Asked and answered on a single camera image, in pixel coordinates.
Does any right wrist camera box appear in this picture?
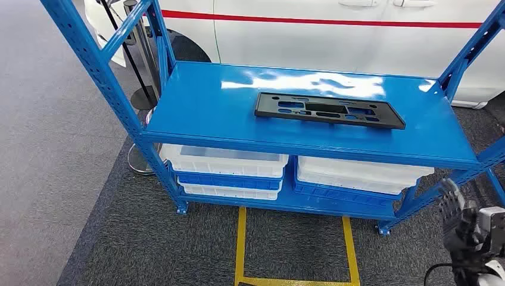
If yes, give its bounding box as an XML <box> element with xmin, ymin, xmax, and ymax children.
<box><xmin>478</xmin><ymin>206</ymin><xmax>505</xmax><ymax>253</ymax></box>

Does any yellow floor tape square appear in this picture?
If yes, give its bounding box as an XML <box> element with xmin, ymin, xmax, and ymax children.
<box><xmin>234</xmin><ymin>207</ymin><xmax>361</xmax><ymax>286</ymax></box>

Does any black plastic panel part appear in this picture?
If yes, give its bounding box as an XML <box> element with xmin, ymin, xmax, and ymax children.
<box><xmin>254</xmin><ymin>92</ymin><xmax>406</xmax><ymax>130</ymax></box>

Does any white car with red stripe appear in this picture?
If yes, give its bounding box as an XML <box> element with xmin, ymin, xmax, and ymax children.
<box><xmin>83</xmin><ymin>0</ymin><xmax>505</xmax><ymax>110</ymax></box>

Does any large blue metal shelf rack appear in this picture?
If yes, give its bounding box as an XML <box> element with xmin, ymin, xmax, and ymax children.
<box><xmin>39</xmin><ymin>0</ymin><xmax>505</xmax><ymax>237</ymax></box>

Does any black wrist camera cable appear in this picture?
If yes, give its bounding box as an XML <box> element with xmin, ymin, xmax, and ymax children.
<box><xmin>424</xmin><ymin>262</ymin><xmax>454</xmax><ymax>286</ymax></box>

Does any thin black pole stand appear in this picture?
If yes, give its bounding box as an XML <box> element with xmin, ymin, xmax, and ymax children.
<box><xmin>98</xmin><ymin>0</ymin><xmax>158</xmax><ymax>111</ymax></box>

